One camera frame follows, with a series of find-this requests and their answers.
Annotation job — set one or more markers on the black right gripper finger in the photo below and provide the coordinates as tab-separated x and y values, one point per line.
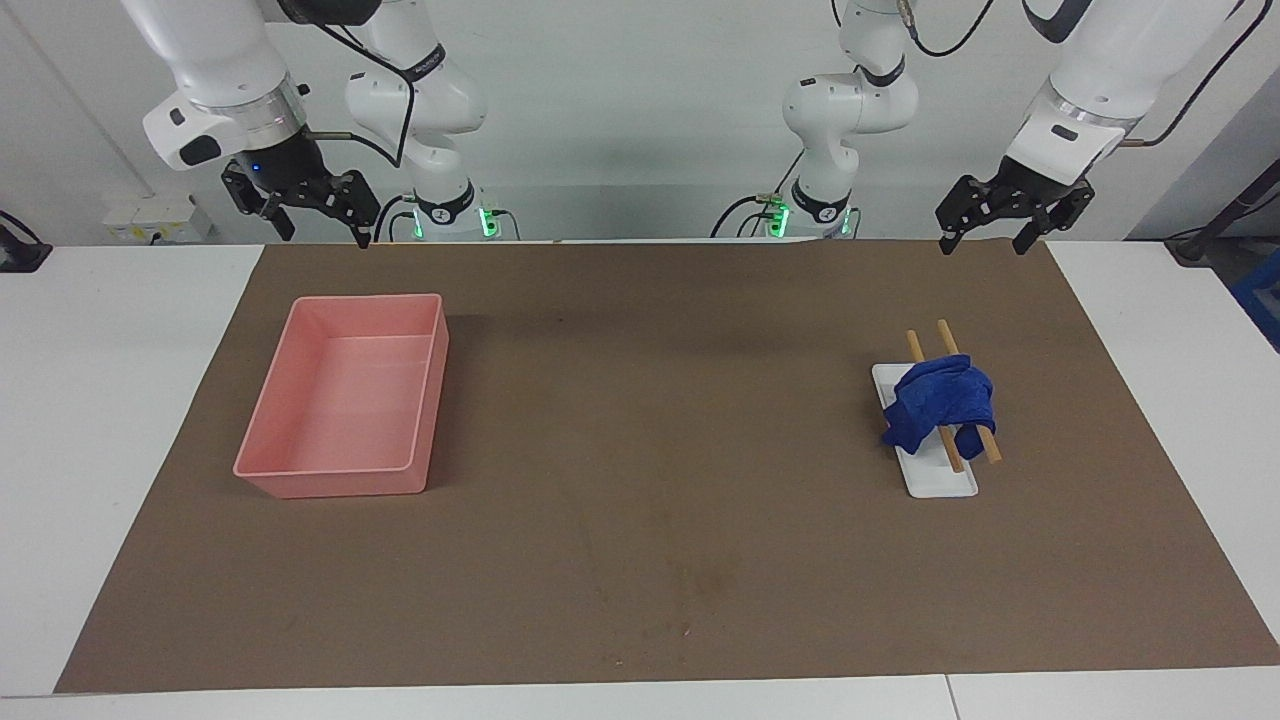
283	224
362	236

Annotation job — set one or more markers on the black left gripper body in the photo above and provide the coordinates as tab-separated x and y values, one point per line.
1020	195

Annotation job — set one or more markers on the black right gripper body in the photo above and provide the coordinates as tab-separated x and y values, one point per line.
300	175

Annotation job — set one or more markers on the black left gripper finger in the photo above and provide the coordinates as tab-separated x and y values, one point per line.
1028	240
950	238

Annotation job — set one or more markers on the blue towel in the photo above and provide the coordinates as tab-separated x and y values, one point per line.
940	400

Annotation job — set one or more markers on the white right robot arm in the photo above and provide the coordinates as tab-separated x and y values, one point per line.
215	50

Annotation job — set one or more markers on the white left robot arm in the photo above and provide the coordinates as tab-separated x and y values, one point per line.
1120	60

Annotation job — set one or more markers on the wooden rack rod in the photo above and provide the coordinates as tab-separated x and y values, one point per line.
946	335
913	345

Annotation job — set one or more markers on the white power strip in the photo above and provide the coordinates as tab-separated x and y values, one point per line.
150	215

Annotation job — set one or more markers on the pink plastic bin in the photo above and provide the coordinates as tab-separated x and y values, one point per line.
340	400

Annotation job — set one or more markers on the black stand leg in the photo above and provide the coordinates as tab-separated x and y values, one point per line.
1195	245

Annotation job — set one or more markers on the blue crate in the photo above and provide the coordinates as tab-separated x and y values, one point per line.
1262	295

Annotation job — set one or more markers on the brown table mat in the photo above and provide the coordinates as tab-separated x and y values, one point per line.
640	450

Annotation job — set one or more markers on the black clamp mount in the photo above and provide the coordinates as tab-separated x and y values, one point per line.
20	255

